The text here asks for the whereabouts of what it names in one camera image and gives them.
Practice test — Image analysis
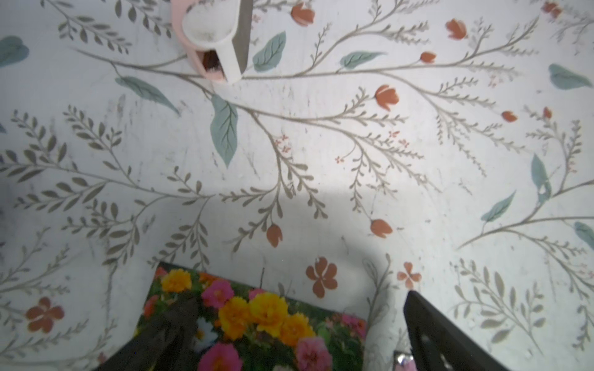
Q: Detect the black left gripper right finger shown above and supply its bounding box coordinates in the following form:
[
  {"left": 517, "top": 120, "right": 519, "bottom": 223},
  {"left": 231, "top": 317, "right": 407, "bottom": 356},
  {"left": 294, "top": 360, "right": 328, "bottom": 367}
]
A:
[{"left": 404, "top": 291, "right": 507, "bottom": 371}]

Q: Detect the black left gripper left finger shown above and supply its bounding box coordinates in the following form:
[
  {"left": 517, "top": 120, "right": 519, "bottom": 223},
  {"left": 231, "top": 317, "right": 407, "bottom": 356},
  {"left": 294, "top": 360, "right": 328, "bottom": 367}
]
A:
[{"left": 97, "top": 296, "right": 200, "bottom": 371}]

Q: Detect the portulaca seed packet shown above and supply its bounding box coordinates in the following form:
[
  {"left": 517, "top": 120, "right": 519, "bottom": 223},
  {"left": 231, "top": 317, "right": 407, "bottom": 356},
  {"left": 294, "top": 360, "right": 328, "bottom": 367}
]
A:
[{"left": 135, "top": 263, "right": 367, "bottom": 370}]

